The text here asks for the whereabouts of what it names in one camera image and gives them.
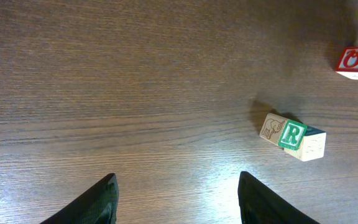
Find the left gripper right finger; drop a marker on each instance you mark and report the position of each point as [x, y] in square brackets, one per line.
[261, 205]

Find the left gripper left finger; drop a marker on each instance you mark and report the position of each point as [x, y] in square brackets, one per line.
[98, 205]

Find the green R letter block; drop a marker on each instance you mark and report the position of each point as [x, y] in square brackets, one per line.
[301, 141]

